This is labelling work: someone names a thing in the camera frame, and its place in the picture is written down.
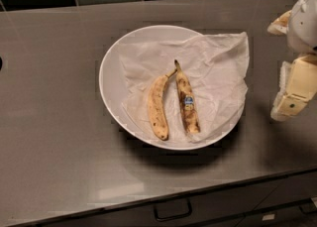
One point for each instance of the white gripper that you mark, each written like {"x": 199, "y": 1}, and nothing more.
{"x": 304, "y": 23}

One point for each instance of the brown banana with sticker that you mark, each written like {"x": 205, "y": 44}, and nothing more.
{"x": 187, "y": 104}

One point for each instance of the yellow spotted banana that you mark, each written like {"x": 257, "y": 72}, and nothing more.
{"x": 156, "y": 107}

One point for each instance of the white bowl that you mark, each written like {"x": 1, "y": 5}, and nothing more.
{"x": 113, "y": 86}

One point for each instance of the white paper napkin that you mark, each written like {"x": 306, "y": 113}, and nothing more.
{"x": 216, "y": 66}

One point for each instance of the black right drawer handle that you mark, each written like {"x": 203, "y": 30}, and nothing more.
{"x": 309, "y": 206}

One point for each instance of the black drawer handle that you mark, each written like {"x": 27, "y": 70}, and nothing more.
{"x": 172, "y": 210}
{"x": 309, "y": 206}

